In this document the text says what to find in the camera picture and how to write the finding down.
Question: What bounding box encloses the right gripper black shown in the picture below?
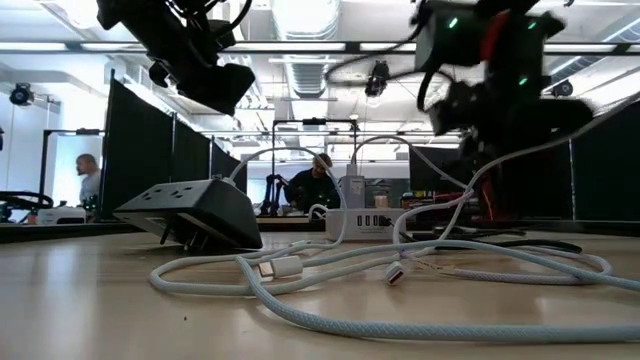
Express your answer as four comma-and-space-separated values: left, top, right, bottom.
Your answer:
427, 79, 597, 152

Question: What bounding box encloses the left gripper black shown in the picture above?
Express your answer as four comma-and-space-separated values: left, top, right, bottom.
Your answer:
132, 13, 257, 118

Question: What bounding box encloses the black multi-outlet wall adapter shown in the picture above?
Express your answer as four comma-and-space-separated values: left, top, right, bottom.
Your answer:
112, 177, 265, 253

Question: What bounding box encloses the black USB cable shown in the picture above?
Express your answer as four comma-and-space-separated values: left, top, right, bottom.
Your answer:
379, 215, 584, 254

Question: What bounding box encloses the grey USB wall plug adapter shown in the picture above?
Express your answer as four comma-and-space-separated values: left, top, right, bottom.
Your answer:
339, 163, 366, 210

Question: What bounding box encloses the white braided USB cable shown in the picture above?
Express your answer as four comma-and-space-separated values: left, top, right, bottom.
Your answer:
257, 134, 614, 287
148, 146, 401, 297
234, 92, 640, 346

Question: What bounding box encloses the white multi-outlet USB charger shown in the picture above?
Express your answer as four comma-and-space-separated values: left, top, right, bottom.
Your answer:
324, 208, 407, 242

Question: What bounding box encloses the black computer monitor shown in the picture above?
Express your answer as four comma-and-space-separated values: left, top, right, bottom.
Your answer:
408, 144, 476, 194

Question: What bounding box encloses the black partition panel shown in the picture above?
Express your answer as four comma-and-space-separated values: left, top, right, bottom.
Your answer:
569, 99, 640, 222
102, 69, 249, 221

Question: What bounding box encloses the seated person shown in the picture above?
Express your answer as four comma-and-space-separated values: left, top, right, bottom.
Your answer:
284, 152, 341, 214

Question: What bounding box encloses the standing person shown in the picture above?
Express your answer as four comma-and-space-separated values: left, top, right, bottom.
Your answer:
74, 152, 103, 207

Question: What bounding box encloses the white background box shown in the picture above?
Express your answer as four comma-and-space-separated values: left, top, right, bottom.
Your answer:
37, 205, 88, 225

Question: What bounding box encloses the black hoop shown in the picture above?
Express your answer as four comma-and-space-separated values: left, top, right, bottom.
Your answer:
0, 190, 55, 211

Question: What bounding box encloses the black overhead frame rail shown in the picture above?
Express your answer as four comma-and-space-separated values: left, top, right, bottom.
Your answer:
0, 40, 640, 55

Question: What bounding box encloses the black overhead camera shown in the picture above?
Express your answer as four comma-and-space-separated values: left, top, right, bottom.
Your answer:
363, 59, 391, 99

